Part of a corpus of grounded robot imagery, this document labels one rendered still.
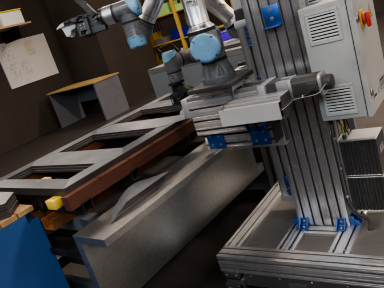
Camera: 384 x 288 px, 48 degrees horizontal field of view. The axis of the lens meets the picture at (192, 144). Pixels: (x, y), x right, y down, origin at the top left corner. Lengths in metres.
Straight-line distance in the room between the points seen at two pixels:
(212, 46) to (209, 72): 0.19
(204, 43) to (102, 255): 0.94
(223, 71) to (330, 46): 0.44
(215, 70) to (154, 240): 0.82
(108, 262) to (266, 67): 1.07
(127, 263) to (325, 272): 0.83
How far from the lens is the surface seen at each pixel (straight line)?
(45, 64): 9.90
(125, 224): 1.70
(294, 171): 2.09
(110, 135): 2.58
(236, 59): 2.96
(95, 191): 1.85
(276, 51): 1.92
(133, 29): 1.79
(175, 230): 2.14
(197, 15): 1.73
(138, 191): 1.86
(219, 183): 2.39
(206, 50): 1.71
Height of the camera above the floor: 1.33
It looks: 16 degrees down
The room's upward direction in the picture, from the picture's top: 18 degrees counter-clockwise
